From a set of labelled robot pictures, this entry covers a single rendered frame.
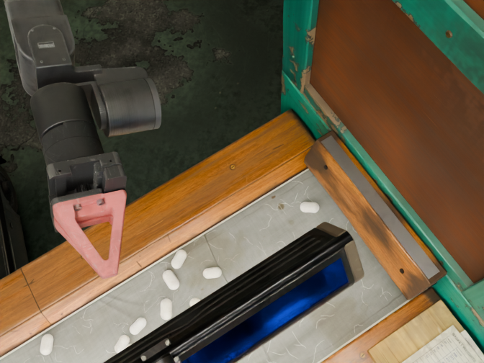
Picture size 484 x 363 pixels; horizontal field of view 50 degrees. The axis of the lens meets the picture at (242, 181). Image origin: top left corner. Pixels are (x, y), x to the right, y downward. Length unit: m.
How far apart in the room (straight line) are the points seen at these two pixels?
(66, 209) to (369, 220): 0.53
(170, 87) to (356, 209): 1.25
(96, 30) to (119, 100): 1.68
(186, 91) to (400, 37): 1.41
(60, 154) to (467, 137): 0.44
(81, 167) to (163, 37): 1.67
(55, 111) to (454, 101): 0.42
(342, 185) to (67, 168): 0.53
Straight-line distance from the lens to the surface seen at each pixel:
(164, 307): 0.93
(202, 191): 0.97
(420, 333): 0.92
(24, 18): 0.62
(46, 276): 1.00
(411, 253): 0.86
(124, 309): 0.97
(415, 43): 0.63
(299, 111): 1.03
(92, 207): 0.51
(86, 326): 0.99
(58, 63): 0.57
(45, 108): 0.56
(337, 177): 0.90
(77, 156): 0.52
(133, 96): 0.57
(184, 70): 2.04
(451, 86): 0.62
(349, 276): 0.62
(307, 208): 0.96
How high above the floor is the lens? 1.66
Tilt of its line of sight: 68 degrees down
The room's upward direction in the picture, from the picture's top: 8 degrees counter-clockwise
